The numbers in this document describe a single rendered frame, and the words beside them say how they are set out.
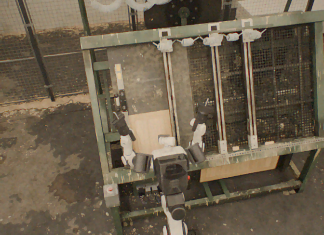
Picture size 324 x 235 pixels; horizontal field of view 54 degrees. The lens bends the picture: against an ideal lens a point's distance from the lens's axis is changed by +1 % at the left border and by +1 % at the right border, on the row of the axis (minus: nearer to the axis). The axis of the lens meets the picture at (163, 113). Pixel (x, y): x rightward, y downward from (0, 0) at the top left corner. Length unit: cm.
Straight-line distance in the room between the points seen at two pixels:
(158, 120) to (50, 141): 218
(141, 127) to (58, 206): 157
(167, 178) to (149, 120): 71
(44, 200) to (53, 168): 46
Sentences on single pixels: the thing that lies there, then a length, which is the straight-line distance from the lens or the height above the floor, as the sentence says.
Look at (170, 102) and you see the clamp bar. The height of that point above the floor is 139.
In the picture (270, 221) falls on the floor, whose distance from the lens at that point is 380.
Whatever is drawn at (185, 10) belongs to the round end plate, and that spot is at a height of 188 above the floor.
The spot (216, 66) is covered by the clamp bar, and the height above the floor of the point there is 160.
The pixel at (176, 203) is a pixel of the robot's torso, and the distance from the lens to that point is 248.
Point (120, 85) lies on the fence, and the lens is 276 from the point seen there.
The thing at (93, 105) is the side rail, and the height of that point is 144.
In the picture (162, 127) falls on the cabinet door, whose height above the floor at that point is 117.
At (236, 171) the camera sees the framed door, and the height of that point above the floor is 32.
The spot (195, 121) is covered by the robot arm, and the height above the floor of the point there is 147.
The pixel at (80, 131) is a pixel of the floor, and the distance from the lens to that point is 467.
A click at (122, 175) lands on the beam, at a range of 292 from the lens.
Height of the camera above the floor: 316
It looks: 42 degrees down
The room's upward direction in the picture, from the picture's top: 1 degrees counter-clockwise
